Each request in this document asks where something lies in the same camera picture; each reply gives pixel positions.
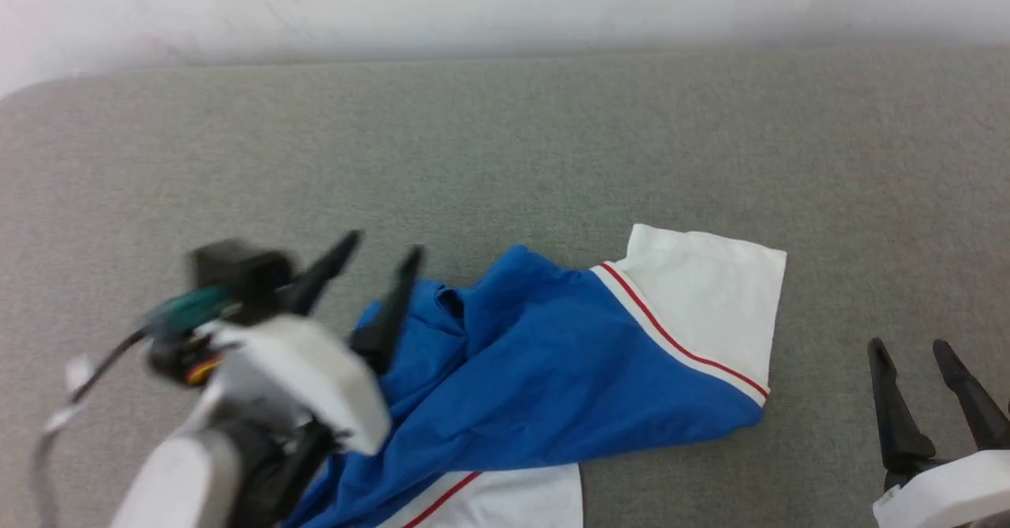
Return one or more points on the grey fabric sofa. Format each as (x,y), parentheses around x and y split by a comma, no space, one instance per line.
(552,141)

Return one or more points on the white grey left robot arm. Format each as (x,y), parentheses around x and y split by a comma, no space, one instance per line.
(213,481)

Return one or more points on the black cylindrical left gripper motor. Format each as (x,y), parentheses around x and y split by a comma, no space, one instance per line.
(185,358)

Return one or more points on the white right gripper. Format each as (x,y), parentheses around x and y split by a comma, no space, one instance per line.
(947,496)

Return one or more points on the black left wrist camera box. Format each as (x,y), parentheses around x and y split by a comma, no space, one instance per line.
(245,275)

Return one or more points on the blue white Lakers jersey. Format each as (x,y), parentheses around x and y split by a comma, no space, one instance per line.
(552,386)

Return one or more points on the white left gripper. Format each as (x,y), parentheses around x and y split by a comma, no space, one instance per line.
(308,378)

